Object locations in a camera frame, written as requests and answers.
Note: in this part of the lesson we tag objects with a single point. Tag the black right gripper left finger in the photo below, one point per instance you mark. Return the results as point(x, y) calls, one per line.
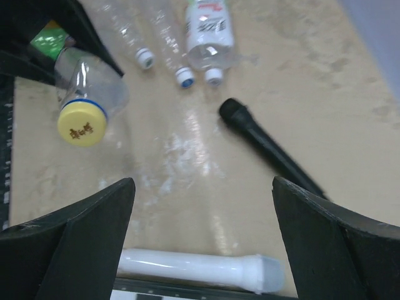
point(71, 253)

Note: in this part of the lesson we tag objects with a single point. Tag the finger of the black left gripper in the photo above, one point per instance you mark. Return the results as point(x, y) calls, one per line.
point(26, 61)
point(79, 26)

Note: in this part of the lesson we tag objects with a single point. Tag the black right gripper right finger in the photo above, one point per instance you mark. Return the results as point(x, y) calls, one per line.
point(335, 253)

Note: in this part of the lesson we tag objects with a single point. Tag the Pepsi bottle blue label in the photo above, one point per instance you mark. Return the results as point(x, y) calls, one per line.
point(82, 76)

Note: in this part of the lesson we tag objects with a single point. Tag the clear bottle blue cap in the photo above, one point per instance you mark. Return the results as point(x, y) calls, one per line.
point(169, 37)

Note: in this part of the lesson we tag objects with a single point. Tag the yellow bottle cap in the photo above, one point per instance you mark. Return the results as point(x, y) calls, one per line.
point(82, 123)

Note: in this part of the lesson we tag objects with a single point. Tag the green plastic bottle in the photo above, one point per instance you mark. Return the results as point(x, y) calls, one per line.
point(52, 39)

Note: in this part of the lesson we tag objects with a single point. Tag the clear bottle white cap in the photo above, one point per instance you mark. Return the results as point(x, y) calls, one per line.
point(120, 16)

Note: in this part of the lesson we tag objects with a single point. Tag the clear bottle green label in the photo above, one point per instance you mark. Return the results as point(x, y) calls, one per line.
point(210, 42)

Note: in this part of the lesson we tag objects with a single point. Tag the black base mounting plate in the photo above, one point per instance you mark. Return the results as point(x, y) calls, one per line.
point(7, 126)

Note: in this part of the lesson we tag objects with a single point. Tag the black white chessboard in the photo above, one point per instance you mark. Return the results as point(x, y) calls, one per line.
point(125, 288)

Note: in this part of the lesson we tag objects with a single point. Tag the white microphone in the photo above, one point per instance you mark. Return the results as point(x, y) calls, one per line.
point(256, 273)

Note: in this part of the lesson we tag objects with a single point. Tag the black microphone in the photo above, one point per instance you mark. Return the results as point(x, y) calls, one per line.
point(238, 118)

